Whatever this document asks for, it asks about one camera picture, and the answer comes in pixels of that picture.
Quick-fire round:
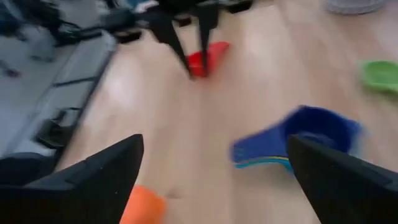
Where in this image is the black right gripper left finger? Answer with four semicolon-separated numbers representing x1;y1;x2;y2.
0;133;145;224

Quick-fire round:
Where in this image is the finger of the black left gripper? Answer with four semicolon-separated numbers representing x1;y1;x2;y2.
195;1;219;78
148;12;195;81

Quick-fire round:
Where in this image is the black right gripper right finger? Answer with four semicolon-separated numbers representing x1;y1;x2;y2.
285;133;398;224

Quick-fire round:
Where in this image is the red measuring cup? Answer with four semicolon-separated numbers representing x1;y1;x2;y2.
186;41;231;78

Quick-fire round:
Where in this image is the orange measuring cup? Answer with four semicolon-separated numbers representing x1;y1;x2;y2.
119;184;168;224

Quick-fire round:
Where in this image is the dark blue measuring cup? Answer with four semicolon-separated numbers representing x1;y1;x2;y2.
230;105;363;166

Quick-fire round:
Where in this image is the green measuring cup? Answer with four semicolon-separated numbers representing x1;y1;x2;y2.
358;60;398;94

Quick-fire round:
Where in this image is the succulent plant in patterned pot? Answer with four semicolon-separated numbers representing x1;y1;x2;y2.
325;0;388;16

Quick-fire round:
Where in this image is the black aluminium table frame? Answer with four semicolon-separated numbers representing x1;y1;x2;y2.
0;71;109;187

